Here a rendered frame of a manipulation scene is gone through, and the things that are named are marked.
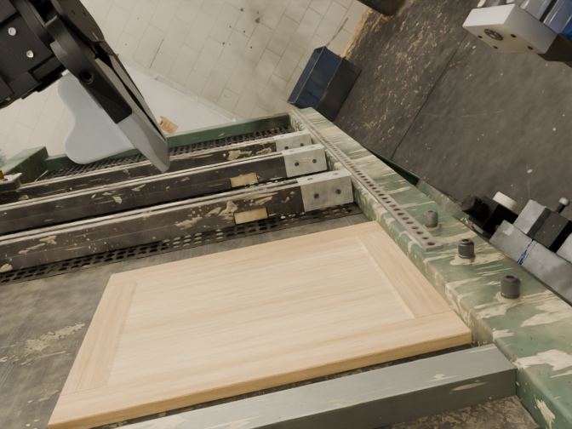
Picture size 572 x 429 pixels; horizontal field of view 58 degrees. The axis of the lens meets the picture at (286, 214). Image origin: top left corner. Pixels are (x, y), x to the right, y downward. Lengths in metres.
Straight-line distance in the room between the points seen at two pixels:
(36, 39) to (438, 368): 0.52
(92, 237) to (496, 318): 0.92
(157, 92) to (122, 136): 4.20
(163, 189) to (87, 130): 1.19
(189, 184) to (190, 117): 3.04
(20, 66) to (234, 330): 0.55
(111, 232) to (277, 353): 0.66
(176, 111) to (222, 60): 1.52
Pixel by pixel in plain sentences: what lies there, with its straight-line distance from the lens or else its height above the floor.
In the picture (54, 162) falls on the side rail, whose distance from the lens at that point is 2.49.
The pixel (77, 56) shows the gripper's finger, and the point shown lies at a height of 1.43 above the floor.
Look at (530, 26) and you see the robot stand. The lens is 0.91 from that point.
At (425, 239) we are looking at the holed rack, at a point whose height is 0.89.
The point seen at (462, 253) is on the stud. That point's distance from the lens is 0.85.
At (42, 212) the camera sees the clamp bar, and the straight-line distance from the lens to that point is 1.66.
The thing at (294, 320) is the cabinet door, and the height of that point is 1.07.
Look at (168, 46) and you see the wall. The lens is 5.96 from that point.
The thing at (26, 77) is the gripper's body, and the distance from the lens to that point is 0.38.
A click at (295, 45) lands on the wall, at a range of 6.02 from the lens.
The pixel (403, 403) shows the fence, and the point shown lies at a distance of 0.63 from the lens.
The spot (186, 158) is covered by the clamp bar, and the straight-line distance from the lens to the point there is 1.79.
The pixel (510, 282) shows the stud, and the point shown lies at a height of 0.88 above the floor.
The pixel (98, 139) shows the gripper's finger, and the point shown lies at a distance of 0.38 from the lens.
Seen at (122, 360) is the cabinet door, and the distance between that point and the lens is 0.83.
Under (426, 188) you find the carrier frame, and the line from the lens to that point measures 2.53.
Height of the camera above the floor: 1.36
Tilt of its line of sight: 16 degrees down
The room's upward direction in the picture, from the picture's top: 63 degrees counter-clockwise
